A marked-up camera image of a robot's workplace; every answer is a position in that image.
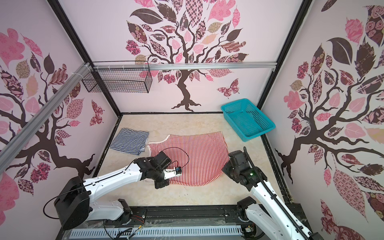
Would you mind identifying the red white striped tank top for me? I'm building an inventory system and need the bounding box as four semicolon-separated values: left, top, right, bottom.
148;132;229;187

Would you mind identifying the blue white striped tank top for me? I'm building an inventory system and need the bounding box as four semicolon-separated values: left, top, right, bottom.
110;128;149;156

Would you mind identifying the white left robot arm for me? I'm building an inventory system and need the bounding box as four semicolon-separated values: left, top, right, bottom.
54;152;172;230

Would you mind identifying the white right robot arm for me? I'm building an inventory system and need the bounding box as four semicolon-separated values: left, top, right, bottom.
222;148;323;240

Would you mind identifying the teal plastic basket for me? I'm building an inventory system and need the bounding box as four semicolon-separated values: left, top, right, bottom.
221;99;276;142

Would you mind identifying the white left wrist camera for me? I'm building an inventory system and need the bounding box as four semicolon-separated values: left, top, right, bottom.
163;167;182;180

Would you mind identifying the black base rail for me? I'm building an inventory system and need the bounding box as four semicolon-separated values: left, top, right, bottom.
68;203;304;226

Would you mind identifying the black corrugated cable conduit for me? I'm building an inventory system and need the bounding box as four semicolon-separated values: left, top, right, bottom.
242;146;311;240

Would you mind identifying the white slotted cable duct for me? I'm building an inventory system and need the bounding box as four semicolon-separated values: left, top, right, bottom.
64;226;244;240

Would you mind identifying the black wire mesh basket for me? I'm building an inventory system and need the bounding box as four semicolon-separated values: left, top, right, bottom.
82;60;153;94

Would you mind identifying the aluminium rail back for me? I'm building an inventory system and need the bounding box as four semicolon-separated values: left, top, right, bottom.
93;62;277;71

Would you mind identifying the aluminium rail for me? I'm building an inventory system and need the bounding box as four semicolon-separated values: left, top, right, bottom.
93;62;277;71
1;63;92;173

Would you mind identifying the aluminium rail left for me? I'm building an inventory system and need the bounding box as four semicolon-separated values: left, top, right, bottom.
1;63;92;173

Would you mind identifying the black corner frame post right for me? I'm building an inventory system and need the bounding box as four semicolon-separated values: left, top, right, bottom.
255;0;314;114

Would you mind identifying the black corner frame post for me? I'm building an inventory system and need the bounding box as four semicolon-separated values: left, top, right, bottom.
255;0;314;114
47;0;123;118

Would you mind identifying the black corner frame post left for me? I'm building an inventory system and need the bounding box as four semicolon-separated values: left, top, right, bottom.
47;0;123;118

